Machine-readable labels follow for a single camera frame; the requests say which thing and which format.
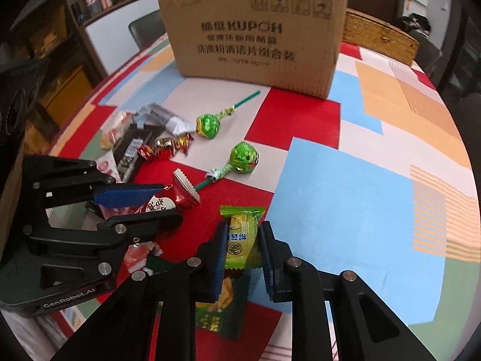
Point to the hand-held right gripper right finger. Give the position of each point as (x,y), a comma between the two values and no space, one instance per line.
(268,267)

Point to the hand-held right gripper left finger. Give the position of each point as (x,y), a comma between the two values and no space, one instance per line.
(222,263)

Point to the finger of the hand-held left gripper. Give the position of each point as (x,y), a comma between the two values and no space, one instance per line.
(127,195)
(150,225)

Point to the red white snack packet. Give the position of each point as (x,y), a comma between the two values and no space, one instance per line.
(154,207)

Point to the green yellow snack packet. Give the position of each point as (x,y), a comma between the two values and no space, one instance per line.
(242,240)

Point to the red white green candy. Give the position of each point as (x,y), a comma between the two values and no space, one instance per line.
(137,255)

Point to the dark green snack packet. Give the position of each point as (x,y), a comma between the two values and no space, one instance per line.
(225,297)

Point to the white red round-print packet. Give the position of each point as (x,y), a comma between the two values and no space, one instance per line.
(107,167)

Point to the dark brown chocolate packet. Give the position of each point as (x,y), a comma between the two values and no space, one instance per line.
(129,150)

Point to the red gold candy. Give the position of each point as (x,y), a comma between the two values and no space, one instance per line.
(181,142)
(161,154)

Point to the orange white snack packet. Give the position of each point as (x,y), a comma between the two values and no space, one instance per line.
(116,128)

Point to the silver snack packet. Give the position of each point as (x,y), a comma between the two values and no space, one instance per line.
(154,114)

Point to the green lollipop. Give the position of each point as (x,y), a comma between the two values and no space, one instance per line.
(244,157)
(206,125)

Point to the brown cardboard box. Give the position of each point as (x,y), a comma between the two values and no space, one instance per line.
(244,15)

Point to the colourful patchwork tablecloth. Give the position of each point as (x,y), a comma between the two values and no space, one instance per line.
(338,195)

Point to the yellow storage box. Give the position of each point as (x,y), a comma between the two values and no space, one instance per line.
(67,90)

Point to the black device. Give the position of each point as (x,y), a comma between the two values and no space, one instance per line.
(22,97)

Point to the white counter cabinet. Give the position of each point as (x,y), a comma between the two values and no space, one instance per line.
(109,41)

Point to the dark grey dining chair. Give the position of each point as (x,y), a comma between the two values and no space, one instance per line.
(428,52)
(146,26)

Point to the woven wicker basket box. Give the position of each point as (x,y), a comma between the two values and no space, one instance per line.
(375,34)

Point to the black bag pile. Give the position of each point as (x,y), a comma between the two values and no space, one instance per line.
(415,22)

